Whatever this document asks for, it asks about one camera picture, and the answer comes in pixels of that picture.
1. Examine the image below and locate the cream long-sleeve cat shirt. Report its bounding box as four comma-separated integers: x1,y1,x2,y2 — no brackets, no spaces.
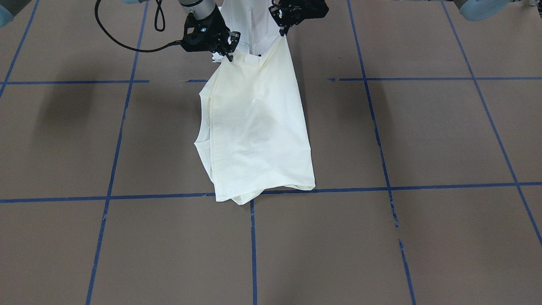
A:
195,36,315,205

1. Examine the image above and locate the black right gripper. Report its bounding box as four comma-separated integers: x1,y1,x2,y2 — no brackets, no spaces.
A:
181,11,241,63

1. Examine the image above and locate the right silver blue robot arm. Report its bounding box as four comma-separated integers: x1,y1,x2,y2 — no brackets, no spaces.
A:
0,0,241,62

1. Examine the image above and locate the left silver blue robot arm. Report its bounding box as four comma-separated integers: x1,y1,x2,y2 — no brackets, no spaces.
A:
268,0,509,36

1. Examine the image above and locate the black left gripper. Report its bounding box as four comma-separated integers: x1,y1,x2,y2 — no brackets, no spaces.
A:
269,0,329,37

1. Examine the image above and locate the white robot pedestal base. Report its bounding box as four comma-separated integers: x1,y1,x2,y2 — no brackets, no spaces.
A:
219,0,292,67

